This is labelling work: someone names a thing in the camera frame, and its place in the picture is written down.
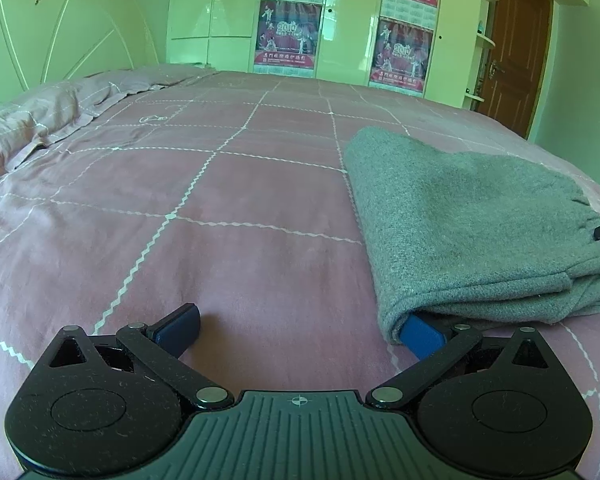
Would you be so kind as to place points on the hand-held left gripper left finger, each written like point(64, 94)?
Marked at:
point(180, 332)

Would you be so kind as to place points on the white bed headboard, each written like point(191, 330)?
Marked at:
point(65, 40)

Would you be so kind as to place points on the grey pants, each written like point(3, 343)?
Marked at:
point(460, 220)

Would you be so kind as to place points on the white glossy wardrobe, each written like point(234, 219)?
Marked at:
point(350, 20)

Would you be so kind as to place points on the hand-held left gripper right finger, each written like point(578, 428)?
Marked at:
point(422, 337)

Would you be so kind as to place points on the brown wooden door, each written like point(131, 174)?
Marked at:
point(517, 50)

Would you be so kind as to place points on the pink checked bedsheet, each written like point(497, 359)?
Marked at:
point(205, 260)

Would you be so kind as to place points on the white corner shelf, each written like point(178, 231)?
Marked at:
point(486, 40)

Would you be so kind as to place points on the pink checked pillow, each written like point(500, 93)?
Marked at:
point(45, 115)

